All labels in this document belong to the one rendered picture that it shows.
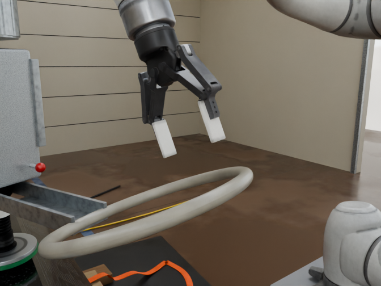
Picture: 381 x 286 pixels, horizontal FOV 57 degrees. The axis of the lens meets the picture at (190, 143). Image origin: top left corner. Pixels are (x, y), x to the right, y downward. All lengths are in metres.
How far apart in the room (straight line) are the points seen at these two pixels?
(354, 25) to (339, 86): 4.73
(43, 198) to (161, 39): 0.76
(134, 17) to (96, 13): 6.14
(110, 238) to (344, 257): 0.67
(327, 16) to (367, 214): 0.52
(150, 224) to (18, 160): 0.74
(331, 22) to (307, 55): 5.07
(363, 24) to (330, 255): 0.61
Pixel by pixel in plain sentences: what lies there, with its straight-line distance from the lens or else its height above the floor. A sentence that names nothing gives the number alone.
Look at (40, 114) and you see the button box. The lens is 1.26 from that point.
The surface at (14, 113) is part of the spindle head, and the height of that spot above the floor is 1.40.
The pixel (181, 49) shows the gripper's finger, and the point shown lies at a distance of 0.58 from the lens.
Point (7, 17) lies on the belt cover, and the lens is 1.20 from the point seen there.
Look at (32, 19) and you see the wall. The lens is 6.41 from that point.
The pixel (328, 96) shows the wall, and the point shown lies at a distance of 5.73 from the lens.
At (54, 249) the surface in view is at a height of 1.23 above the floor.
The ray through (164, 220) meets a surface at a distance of 0.58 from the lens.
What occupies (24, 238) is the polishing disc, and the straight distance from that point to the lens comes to 1.45.
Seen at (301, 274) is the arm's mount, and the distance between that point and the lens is 1.27.
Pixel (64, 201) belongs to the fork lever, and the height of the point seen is 1.14.
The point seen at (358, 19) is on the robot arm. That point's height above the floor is 1.64.
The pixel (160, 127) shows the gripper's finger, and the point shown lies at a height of 1.43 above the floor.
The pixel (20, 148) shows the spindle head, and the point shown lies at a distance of 1.24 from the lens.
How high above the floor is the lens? 1.55
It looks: 13 degrees down
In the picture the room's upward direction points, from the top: straight up
